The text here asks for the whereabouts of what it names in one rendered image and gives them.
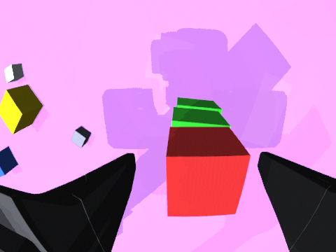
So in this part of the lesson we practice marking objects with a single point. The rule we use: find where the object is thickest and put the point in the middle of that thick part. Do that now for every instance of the red block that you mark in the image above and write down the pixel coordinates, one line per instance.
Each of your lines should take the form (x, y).
(205, 171)

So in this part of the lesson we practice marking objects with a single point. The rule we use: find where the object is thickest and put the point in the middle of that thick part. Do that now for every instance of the green block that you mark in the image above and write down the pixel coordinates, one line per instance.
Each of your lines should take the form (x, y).
(194, 117)
(198, 104)

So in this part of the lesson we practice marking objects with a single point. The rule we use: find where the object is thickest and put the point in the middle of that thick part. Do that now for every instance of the yellow block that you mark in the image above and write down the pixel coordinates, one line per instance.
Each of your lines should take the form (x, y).
(19, 108)

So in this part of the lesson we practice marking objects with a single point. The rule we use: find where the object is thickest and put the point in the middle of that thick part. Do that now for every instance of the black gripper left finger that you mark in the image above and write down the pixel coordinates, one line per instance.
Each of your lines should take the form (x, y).
(83, 215)

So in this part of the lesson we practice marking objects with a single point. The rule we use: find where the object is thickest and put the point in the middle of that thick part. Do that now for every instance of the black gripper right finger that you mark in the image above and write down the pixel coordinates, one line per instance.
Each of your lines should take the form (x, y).
(304, 203)

